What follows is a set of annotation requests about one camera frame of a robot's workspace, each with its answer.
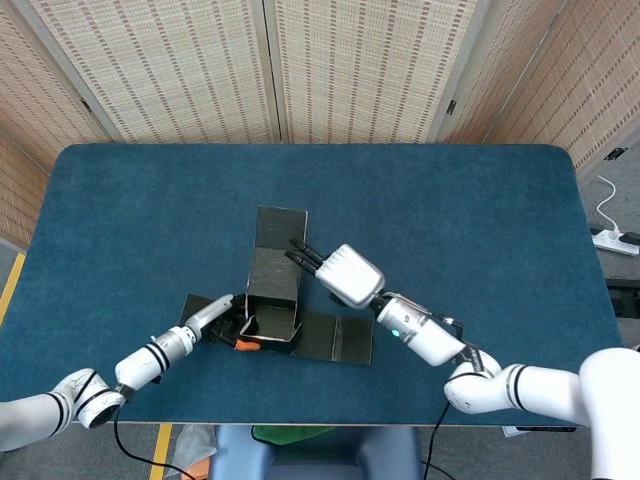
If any black cardboard box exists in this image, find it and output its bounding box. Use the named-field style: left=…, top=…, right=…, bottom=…
left=180, top=205, right=375, bottom=367

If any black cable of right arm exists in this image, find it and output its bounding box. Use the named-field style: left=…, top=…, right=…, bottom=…
left=420, top=399, right=452, bottom=480

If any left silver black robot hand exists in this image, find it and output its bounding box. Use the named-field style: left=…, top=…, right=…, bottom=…
left=180, top=292, right=262, bottom=352

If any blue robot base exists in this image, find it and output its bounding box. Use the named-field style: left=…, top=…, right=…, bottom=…
left=208, top=424, right=422, bottom=480

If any black table control panel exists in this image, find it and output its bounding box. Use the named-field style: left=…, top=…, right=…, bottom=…
left=502, top=424, right=577, bottom=439

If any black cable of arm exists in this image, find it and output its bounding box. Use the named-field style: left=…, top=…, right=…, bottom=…
left=420, top=399, right=452, bottom=480
left=112, top=415, right=202, bottom=480

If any clear plastic bag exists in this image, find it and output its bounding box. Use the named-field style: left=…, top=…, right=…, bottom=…
left=164, top=424, right=219, bottom=477

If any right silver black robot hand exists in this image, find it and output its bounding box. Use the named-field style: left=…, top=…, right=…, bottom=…
left=283, top=237, right=387, bottom=310

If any white power strip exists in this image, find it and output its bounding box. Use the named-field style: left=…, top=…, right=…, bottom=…
left=591, top=227, right=640, bottom=257

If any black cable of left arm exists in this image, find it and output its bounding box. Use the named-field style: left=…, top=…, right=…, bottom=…
left=112, top=415, right=202, bottom=480

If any white power cable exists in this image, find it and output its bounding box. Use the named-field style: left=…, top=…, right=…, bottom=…
left=597, top=174, right=622, bottom=239

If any orange object on floor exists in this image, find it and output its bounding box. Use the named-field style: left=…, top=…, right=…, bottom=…
left=182, top=457, right=211, bottom=480

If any blue felt table cover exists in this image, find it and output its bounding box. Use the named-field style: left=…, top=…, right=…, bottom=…
left=0, top=143, right=626, bottom=429

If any black equipment box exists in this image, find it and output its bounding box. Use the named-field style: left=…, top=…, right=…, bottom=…
left=605, top=278, right=640, bottom=318

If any woven folding screen panel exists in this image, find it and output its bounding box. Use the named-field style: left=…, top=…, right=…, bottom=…
left=479, top=0, right=640, bottom=172
left=0, top=0, right=115, bottom=251
left=19, top=0, right=281, bottom=145
left=264, top=0, right=494, bottom=145
left=439, top=0, right=571, bottom=146

